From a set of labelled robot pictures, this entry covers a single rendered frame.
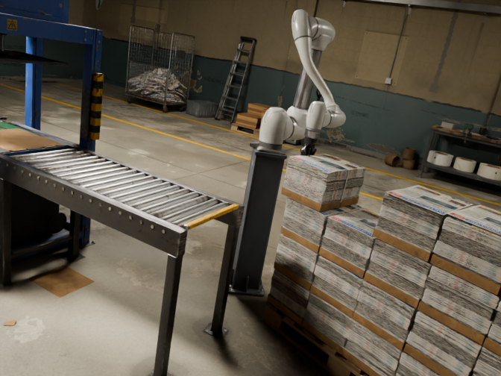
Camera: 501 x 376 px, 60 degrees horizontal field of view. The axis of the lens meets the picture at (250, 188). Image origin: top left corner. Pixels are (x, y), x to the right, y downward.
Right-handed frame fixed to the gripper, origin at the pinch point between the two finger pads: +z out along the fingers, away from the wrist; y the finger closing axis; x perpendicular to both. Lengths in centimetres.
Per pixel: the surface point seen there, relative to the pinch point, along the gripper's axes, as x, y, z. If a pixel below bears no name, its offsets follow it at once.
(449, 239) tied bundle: -98, -18, -2
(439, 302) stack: -102, -18, 26
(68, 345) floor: 26, -126, 96
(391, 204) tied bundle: -69, -18, -7
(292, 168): -7.1, -19.6, -4.6
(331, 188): -31.1, -13.4, -0.7
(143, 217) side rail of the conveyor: 0, -107, 16
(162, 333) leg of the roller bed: -18, -101, 68
